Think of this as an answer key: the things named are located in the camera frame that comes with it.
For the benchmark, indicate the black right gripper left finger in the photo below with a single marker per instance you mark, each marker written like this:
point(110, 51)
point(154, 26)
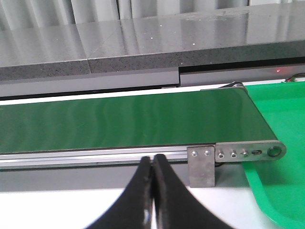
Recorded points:
point(133, 208)

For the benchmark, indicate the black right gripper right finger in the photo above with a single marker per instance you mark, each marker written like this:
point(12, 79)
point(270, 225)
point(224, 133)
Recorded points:
point(176, 207)

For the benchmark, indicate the green conveyor belt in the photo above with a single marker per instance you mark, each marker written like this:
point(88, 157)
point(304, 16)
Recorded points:
point(208, 116)

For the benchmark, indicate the green plastic tray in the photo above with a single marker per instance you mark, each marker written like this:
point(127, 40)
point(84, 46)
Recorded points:
point(278, 184)

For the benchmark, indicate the dark grey stone counter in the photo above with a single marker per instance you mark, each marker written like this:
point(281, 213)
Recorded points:
point(246, 43)

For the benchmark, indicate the white corrugated curtain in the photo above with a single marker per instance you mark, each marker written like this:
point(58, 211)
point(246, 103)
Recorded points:
point(22, 14)

